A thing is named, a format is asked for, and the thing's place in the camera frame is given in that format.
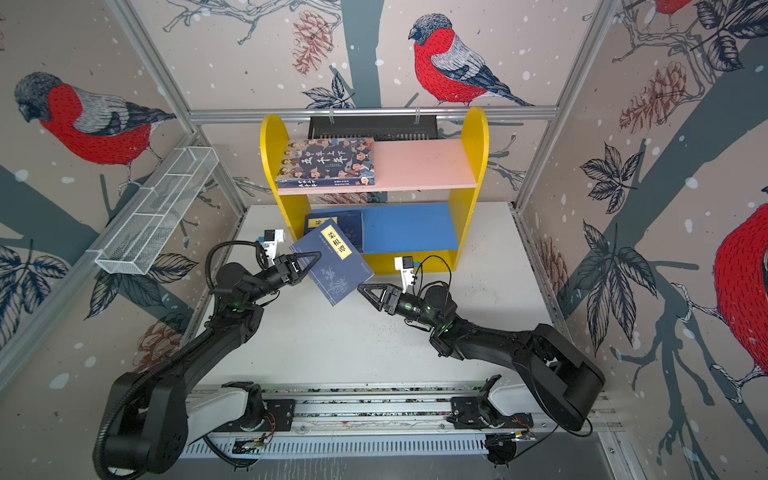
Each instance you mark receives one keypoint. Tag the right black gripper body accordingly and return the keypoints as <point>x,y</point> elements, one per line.
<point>395,306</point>

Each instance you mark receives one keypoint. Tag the blue book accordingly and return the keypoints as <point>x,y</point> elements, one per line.
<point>349,221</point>
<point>341,269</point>

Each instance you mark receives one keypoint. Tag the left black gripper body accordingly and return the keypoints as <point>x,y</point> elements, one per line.
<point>284,273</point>

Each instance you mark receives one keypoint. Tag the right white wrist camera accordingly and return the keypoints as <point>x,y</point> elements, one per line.
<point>406,267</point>

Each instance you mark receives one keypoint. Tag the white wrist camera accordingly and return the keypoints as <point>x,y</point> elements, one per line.
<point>269,242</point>
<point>406,267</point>

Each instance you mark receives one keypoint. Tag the yellow pink blue shelf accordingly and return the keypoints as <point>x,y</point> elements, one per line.
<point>432,233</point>

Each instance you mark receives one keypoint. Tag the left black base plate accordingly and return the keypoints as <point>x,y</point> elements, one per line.
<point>271,415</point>

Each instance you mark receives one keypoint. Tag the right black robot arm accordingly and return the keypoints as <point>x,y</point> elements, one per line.
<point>562,380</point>

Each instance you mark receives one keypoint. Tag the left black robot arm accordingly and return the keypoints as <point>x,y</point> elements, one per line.
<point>145,427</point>

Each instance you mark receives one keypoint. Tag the large illustrated colourful book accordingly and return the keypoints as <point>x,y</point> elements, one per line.
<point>315,163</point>

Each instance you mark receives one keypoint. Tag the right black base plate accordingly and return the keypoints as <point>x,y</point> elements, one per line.
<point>477,413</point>

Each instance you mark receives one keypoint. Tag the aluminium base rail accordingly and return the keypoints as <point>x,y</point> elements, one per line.
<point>359,420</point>

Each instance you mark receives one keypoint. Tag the white wire mesh basket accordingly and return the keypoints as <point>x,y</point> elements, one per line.
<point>141,238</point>

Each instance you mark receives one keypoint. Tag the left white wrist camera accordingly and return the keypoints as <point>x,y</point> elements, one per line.
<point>269,242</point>

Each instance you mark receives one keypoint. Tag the black vent panel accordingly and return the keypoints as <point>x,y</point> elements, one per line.
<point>380,128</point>

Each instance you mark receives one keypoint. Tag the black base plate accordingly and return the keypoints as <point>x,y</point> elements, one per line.
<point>271,415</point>
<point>477,413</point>

